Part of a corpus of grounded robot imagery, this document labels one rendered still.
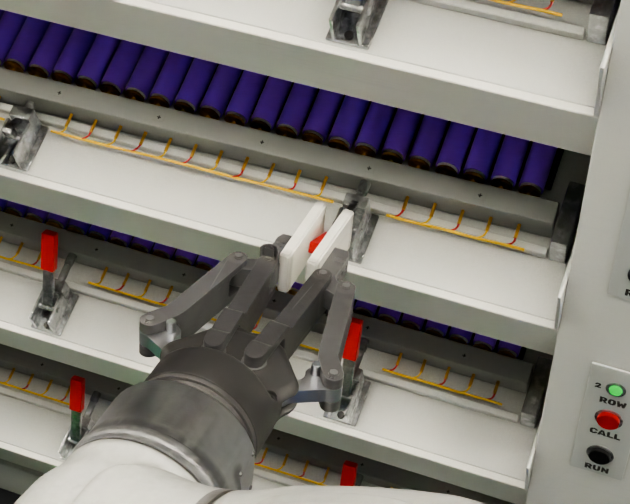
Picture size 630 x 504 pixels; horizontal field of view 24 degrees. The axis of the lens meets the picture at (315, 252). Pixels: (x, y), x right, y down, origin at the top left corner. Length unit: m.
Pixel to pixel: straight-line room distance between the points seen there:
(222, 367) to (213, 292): 0.11
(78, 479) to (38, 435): 0.73
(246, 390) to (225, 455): 0.05
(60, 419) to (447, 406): 0.42
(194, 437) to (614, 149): 0.31
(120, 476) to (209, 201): 0.41
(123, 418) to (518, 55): 0.33
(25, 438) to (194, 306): 0.58
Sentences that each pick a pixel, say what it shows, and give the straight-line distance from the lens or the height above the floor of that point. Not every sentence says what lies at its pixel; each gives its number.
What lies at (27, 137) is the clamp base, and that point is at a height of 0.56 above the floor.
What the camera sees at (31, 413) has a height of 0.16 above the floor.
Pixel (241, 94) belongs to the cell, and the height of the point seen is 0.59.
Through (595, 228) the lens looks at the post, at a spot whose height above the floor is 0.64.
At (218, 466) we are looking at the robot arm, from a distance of 0.75.
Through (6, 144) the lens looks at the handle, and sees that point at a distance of 1.11.
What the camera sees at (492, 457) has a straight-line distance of 1.17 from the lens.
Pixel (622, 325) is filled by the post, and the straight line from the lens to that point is 0.99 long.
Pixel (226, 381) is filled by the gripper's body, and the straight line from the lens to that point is 0.79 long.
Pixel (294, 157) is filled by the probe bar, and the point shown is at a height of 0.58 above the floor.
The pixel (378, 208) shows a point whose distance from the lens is 1.05.
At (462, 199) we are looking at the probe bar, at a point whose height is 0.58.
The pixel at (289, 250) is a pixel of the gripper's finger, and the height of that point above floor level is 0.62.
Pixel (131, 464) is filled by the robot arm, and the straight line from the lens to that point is 0.71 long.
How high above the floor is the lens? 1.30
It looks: 47 degrees down
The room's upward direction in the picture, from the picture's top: straight up
